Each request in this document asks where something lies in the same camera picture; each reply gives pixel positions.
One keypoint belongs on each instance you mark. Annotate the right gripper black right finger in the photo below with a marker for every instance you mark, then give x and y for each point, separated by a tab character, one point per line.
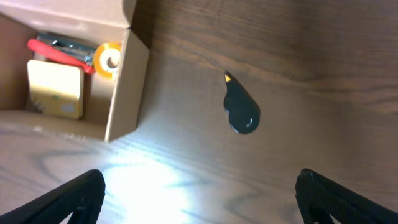
321	200

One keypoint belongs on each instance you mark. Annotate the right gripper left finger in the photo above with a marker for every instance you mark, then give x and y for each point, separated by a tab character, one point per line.
80	199

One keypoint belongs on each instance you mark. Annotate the cardboard box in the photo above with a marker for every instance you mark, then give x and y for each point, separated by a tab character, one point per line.
110	107

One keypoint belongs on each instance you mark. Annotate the yellow sticky note pad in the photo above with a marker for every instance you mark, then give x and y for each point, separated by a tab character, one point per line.
56	89

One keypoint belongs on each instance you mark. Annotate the black correction tape dispenser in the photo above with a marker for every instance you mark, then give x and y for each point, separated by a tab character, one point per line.
243	112

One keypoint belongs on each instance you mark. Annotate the yellow tape roll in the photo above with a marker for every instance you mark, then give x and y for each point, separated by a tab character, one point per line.
106	59

